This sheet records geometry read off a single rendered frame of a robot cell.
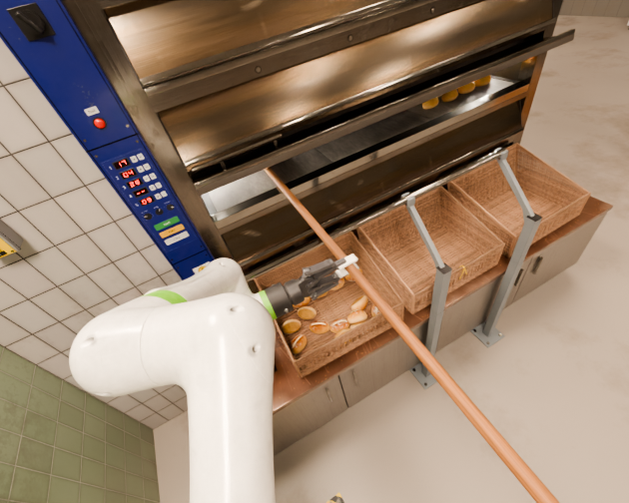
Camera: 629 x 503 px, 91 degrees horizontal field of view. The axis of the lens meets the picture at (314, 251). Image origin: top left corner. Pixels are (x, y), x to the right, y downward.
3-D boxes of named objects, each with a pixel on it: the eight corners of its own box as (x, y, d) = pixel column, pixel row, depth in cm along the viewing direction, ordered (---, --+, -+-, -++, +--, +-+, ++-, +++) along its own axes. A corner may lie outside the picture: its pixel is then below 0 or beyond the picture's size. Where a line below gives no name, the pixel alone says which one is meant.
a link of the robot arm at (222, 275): (155, 356, 59) (207, 335, 57) (126, 303, 57) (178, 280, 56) (222, 296, 94) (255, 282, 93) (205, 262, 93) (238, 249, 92)
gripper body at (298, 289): (280, 277, 92) (308, 264, 94) (287, 294, 98) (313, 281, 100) (289, 294, 87) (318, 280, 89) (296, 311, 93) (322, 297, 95)
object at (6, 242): (-10, 252, 98) (-41, 229, 91) (24, 239, 100) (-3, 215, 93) (-16, 266, 93) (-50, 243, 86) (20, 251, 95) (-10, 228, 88)
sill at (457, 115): (214, 223, 135) (210, 216, 132) (517, 89, 173) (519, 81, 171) (217, 230, 131) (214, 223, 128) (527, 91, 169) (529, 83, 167)
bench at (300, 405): (226, 388, 201) (184, 344, 161) (503, 231, 253) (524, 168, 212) (253, 482, 162) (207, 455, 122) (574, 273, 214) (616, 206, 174)
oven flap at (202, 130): (185, 167, 110) (155, 107, 101) (546, 25, 148) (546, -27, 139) (185, 168, 106) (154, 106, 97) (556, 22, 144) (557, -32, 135)
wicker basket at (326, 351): (265, 303, 170) (248, 270, 151) (352, 259, 181) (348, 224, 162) (300, 380, 136) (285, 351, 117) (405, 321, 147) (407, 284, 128)
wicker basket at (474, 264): (356, 257, 182) (352, 222, 163) (432, 218, 194) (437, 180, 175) (411, 316, 148) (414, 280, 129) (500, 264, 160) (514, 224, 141)
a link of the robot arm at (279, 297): (281, 325, 90) (272, 307, 84) (268, 298, 99) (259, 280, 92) (299, 316, 92) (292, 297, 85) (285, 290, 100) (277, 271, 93)
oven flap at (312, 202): (237, 264, 146) (218, 227, 137) (516, 130, 184) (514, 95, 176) (239, 268, 142) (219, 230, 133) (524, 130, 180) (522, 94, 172)
